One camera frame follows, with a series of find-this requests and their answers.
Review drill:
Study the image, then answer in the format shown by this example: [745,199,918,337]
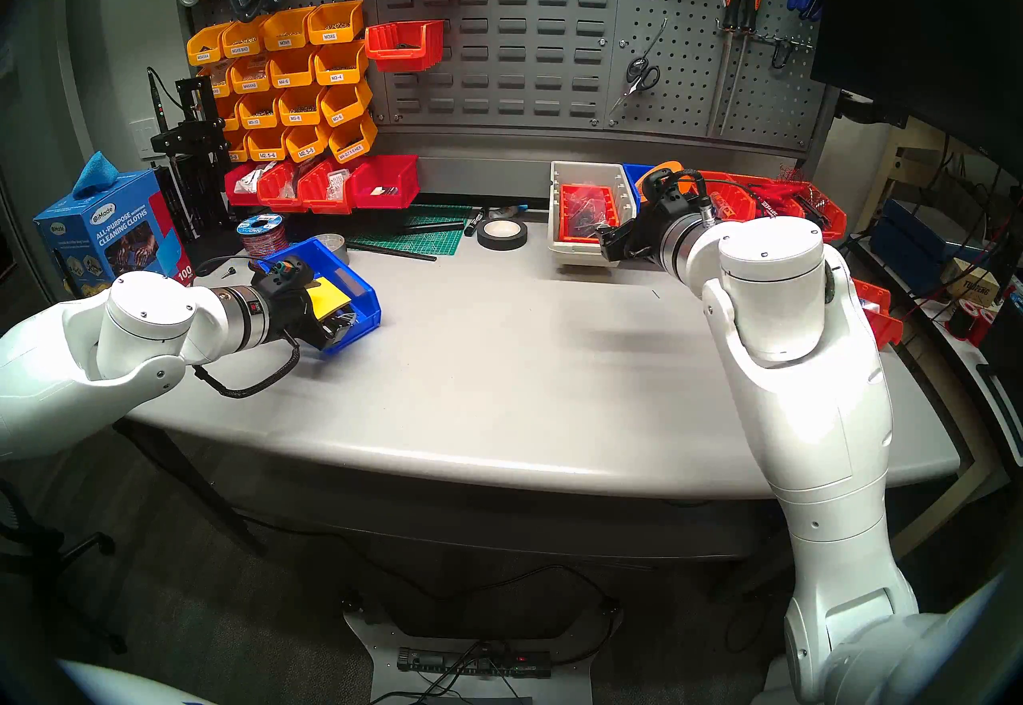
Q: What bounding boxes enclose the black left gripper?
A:
[252,256,358,350]

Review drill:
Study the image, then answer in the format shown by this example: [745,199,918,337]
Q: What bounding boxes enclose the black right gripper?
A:
[598,170,690,266]

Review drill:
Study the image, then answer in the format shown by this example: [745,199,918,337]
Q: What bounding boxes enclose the blue plastic storage bin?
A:
[622,164,661,206]
[256,238,382,357]

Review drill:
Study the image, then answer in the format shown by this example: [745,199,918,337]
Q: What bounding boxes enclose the large beige storage bin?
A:
[548,161,639,266]

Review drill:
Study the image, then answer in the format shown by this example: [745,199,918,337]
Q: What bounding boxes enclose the red tool white lettering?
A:
[751,183,812,221]

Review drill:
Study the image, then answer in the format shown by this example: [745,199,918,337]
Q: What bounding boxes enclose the clear bag of hardware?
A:
[577,191,614,230]

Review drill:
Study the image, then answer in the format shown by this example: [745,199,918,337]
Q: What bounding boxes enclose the orange-red plastic bin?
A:
[851,278,904,350]
[731,175,848,242]
[694,170,756,222]
[559,184,619,244]

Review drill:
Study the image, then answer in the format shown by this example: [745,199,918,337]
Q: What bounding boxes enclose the black metal rod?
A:
[345,240,438,262]

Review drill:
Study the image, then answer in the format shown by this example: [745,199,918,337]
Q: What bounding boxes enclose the green cutting mat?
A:
[345,204,468,257]

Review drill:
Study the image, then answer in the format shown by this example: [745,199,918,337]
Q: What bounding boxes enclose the black tape roll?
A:
[477,218,529,251]

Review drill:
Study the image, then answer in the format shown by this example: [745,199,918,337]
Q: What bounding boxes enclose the red parts bin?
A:
[297,159,354,215]
[256,162,308,213]
[224,162,265,207]
[348,155,421,211]

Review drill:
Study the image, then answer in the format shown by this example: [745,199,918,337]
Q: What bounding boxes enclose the large grey pegboard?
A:
[607,0,832,153]

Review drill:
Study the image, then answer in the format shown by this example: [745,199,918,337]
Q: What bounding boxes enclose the black metal stand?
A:
[150,76,241,273]

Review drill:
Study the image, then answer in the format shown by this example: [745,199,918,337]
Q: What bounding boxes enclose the blue cleaning cloths box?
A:
[34,170,195,297]

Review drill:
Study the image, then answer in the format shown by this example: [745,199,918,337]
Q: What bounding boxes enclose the blue cloth in dispenser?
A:
[72,151,119,199]

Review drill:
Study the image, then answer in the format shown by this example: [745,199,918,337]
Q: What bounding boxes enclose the orange-red hanging bin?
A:
[365,20,445,72]

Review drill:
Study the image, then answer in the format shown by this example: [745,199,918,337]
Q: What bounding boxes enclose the dark blue case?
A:
[870,199,972,273]

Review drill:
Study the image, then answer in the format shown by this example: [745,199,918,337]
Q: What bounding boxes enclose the black office chair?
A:
[0,484,129,652]

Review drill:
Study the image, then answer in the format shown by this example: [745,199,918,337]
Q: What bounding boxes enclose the black power strip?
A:
[397,646,552,680]

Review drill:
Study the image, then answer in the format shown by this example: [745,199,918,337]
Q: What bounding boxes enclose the small cardboard box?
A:
[951,264,1000,305]

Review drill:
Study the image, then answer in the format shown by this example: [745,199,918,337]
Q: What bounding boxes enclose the red thread spool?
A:
[947,300,996,345]

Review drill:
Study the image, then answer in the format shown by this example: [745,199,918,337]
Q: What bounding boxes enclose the black monitor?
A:
[811,0,1023,181]

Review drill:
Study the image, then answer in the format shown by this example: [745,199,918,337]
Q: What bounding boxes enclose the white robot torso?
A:
[58,658,221,705]

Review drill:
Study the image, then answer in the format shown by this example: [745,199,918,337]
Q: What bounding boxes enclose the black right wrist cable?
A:
[683,172,788,223]

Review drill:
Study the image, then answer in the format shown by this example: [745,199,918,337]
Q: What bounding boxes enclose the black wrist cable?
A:
[683,172,788,223]
[192,336,303,399]

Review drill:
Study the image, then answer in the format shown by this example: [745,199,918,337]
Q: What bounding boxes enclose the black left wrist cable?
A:
[192,336,303,399]

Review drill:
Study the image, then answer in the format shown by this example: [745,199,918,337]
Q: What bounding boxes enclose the red wire spool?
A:
[237,214,290,258]

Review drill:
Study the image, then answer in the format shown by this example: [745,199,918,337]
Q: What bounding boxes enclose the black handled scissors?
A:
[607,19,668,117]

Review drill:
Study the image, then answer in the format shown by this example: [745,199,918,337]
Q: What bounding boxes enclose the grey louvred wall panel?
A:
[372,0,624,133]

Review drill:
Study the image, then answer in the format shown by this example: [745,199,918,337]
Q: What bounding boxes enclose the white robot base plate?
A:
[344,600,624,705]

